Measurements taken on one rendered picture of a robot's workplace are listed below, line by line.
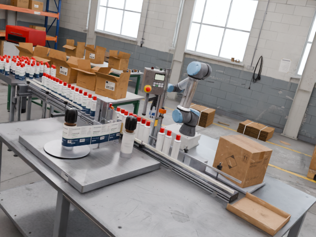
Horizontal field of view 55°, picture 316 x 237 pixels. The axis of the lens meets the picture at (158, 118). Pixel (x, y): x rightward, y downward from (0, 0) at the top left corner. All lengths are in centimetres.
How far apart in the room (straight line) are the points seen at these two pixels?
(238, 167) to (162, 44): 674
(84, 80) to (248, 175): 294
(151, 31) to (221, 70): 234
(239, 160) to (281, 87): 544
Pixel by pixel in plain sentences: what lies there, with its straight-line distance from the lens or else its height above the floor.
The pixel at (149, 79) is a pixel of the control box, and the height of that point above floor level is 140.
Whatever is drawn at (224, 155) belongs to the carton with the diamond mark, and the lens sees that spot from 230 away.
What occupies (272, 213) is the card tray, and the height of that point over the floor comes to 83.
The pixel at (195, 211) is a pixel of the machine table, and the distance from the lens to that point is 186.
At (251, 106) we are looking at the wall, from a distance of 775.
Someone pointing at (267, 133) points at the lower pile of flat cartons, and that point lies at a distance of 658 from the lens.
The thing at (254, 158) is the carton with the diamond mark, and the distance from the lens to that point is 219.
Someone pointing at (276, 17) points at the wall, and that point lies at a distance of 765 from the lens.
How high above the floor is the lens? 179
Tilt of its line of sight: 16 degrees down
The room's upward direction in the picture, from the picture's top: 11 degrees clockwise
